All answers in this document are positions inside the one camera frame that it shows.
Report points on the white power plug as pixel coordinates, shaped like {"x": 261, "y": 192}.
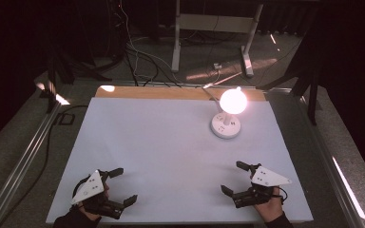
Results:
{"x": 217, "y": 66}

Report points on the black rectangular floor frame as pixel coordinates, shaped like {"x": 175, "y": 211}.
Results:
{"x": 65, "y": 119}

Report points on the aluminium rail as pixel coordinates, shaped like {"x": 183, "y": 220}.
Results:
{"x": 22, "y": 164}
{"x": 329, "y": 164}

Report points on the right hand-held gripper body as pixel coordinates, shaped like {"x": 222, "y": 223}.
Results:
{"x": 266, "y": 179}

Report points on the white table mat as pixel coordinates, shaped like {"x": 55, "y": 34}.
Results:
{"x": 158, "y": 152}

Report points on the white globe desk lamp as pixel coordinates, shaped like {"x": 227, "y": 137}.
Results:
{"x": 224, "y": 128}

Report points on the person's right hand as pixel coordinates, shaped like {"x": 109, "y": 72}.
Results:
{"x": 271, "y": 210}

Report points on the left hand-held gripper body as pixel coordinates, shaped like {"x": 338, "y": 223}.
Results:
{"x": 90, "y": 186}

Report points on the white metal desk frame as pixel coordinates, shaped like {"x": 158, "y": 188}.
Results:
{"x": 214, "y": 22}

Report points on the black metal stand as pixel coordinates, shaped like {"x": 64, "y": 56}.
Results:
{"x": 52, "y": 79}
{"x": 310, "y": 76}

